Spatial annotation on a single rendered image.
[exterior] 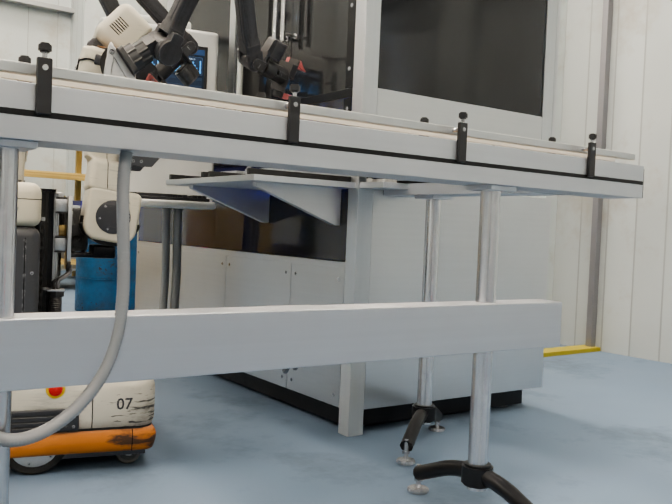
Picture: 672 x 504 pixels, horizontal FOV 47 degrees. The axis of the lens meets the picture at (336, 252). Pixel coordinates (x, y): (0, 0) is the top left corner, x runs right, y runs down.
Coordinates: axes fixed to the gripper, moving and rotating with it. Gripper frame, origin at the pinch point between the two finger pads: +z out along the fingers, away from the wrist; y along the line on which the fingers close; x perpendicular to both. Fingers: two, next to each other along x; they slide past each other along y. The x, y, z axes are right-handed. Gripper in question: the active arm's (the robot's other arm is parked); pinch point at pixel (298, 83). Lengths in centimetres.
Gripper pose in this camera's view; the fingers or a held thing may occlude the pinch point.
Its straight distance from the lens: 280.6
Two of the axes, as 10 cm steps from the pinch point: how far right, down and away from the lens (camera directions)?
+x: 7.3, 3.5, -5.8
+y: -3.6, 9.3, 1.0
